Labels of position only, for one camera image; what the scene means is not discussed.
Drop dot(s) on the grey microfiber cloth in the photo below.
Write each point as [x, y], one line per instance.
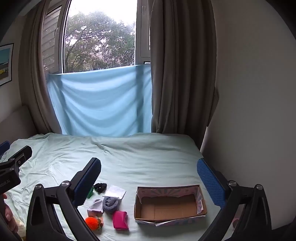
[96, 208]

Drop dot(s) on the light blue hanging cloth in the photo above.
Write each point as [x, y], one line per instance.
[112, 102]

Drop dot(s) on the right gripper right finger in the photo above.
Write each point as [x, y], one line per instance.
[254, 222]

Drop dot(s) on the framed wall picture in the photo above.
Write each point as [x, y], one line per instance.
[6, 53]

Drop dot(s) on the person's left hand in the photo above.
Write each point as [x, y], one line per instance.
[11, 220]

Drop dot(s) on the pink object beside bed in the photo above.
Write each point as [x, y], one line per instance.
[235, 222]

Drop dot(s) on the brown curtain right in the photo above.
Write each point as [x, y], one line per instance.
[183, 66]

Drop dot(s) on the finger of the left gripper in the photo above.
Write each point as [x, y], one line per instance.
[4, 147]
[21, 156]

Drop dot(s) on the grey fuzzy sock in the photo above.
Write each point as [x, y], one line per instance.
[110, 204]

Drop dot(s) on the green wet wipes pack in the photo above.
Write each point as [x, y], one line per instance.
[90, 194]

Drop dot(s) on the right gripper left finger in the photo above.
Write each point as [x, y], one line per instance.
[43, 222]

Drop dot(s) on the orange fluffy pompom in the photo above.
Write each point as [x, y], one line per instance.
[92, 223]

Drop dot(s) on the pale green bed sheet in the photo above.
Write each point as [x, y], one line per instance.
[144, 159]

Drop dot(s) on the brown plush toy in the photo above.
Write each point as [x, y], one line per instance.
[100, 222]

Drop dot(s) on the black hair scrunchie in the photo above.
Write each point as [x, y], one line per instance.
[100, 187]

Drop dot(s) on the window with trees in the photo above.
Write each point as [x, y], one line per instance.
[81, 36]

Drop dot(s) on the brown curtain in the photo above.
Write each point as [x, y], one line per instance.
[183, 66]
[41, 54]

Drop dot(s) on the magenta leather pouch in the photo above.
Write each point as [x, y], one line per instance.
[119, 220]

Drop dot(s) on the cardboard box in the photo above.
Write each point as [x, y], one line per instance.
[167, 206]

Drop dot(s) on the brown curtain left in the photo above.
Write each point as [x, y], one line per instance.
[41, 54]

